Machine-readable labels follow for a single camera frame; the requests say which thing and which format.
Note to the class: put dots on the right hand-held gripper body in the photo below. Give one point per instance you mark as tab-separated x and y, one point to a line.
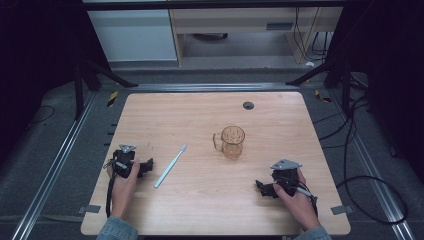
286	176

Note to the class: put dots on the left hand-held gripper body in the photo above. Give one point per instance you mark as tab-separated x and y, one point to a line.
122	160

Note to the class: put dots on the person's left hand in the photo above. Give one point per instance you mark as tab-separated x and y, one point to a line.
122	190

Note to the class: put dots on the person's right hand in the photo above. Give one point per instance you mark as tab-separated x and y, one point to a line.
297	206

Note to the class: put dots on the white toothbrush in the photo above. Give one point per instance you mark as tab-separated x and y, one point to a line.
170	165

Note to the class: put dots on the amber glass mug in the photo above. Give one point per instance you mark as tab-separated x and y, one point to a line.
231	141

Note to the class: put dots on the yellow black striped tape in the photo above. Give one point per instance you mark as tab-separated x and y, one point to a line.
112	98
321	96

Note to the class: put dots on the black metal stand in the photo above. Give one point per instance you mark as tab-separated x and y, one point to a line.
78	90
346	83

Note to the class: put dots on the white cabinet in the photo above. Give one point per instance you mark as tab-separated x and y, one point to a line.
133	36

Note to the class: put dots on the grey table bracket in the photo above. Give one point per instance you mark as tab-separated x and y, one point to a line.
341	210
89	209

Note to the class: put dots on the aluminium floor rail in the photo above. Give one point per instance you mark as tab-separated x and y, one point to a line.
213	87
373	166
53	166

